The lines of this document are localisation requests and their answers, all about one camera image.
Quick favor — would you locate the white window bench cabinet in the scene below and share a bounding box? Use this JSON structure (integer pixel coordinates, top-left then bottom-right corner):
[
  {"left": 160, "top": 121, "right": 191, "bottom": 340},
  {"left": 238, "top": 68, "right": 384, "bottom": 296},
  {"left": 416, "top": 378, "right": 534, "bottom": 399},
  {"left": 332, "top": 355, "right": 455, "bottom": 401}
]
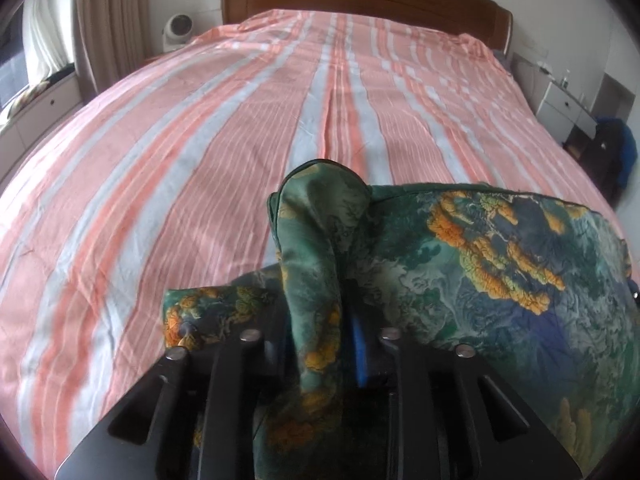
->
[{"left": 0, "top": 72, "right": 87, "bottom": 162}]

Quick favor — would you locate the white desk with drawers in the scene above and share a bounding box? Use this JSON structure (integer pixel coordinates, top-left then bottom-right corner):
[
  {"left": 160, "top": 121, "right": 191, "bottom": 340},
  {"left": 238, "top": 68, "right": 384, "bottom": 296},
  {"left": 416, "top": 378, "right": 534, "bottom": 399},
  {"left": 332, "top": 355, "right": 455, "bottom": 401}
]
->
[{"left": 514, "top": 52, "right": 602, "bottom": 150}]

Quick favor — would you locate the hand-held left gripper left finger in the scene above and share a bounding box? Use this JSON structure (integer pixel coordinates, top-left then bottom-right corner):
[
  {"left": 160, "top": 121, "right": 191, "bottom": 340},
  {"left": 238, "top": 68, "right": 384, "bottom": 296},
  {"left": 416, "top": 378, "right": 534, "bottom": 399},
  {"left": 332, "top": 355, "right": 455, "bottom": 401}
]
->
[{"left": 55, "top": 279, "right": 301, "bottom": 480}]

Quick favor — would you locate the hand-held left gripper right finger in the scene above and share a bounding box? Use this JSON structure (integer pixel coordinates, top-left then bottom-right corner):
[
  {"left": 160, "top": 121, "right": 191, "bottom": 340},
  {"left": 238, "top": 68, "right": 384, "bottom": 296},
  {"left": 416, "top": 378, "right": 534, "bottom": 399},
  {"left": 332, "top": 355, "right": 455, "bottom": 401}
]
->
[{"left": 347, "top": 282, "right": 587, "bottom": 480}]

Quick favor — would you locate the beige curtain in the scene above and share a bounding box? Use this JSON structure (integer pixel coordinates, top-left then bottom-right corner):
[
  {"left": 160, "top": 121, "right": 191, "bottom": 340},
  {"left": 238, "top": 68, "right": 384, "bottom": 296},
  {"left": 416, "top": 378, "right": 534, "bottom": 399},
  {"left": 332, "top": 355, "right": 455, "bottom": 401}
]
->
[{"left": 74, "top": 0, "right": 152, "bottom": 97}]

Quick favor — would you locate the blue garment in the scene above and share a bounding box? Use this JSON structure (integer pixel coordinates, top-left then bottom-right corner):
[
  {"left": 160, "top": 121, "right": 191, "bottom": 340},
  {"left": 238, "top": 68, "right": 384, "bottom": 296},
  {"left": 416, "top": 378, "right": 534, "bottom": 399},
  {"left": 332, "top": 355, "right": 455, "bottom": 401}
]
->
[{"left": 597, "top": 117, "right": 639, "bottom": 192}]

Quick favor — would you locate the pink striped bed sheet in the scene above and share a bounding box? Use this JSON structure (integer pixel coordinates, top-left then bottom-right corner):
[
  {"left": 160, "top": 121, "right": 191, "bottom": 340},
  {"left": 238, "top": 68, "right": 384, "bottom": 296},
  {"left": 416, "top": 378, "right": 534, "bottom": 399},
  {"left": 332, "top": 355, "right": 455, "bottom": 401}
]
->
[{"left": 0, "top": 9, "right": 622, "bottom": 472}]

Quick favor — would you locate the dark window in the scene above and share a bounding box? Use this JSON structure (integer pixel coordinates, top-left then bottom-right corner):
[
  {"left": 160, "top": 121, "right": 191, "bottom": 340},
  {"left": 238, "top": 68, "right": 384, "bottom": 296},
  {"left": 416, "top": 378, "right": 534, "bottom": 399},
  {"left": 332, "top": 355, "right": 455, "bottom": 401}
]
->
[{"left": 0, "top": 10, "right": 31, "bottom": 109}]

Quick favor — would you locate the white desk fan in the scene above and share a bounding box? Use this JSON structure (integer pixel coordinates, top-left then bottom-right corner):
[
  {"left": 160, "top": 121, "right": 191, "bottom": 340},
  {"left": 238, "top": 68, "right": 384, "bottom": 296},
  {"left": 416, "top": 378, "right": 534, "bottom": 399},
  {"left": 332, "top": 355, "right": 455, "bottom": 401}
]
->
[{"left": 161, "top": 14, "right": 194, "bottom": 54}]

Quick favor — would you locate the patterned cushion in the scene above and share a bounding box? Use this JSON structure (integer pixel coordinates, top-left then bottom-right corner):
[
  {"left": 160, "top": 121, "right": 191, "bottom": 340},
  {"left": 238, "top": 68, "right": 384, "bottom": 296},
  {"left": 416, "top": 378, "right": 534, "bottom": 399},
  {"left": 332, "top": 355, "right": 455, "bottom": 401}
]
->
[{"left": 0, "top": 80, "right": 52, "bottom": 122}]

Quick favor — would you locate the white sheer curtain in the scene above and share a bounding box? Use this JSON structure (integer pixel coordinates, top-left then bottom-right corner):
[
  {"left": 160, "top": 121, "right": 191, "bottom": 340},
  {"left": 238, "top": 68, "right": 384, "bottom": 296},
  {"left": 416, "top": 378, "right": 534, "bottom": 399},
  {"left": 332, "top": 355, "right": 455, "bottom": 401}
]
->
[{"left": 22, "top": 0, "right": 77, "bottom": 87}]

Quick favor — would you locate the white wardrobe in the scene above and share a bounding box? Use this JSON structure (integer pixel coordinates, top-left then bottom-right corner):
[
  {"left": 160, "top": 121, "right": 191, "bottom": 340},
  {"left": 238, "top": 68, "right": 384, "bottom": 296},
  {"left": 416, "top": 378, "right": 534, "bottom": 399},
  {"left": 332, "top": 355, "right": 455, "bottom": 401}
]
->
[{"left": 594, "top": 20, "right": 640, "bottom": 128}]

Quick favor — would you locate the green printed jacket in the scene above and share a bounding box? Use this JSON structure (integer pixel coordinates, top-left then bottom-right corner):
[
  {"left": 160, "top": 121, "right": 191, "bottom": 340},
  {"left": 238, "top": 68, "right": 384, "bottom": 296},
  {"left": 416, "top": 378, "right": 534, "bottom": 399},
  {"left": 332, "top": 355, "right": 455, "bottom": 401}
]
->
[{"left": 161, "top": 159, "right": 637, "bottom": 480}]

